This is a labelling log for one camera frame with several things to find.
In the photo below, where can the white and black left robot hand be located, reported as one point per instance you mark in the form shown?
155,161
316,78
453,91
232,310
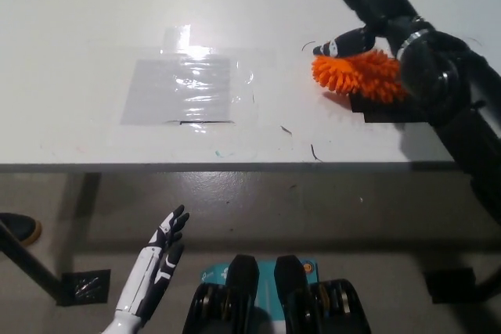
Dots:
150,275

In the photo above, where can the clear plastic sheet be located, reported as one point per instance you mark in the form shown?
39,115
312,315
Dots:
178,89

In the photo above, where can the black tape patch on floor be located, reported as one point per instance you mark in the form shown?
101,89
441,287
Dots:
84,287

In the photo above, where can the black table leg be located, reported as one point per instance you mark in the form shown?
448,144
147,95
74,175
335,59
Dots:
31,263

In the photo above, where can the orange microfiber duster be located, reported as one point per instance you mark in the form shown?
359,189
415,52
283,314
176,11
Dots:
352,76

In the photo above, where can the black tape patch on desk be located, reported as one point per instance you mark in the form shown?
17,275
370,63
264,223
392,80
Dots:
391,113

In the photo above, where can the black shoe with tan sole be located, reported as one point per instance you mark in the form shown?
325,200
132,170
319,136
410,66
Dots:
19,228

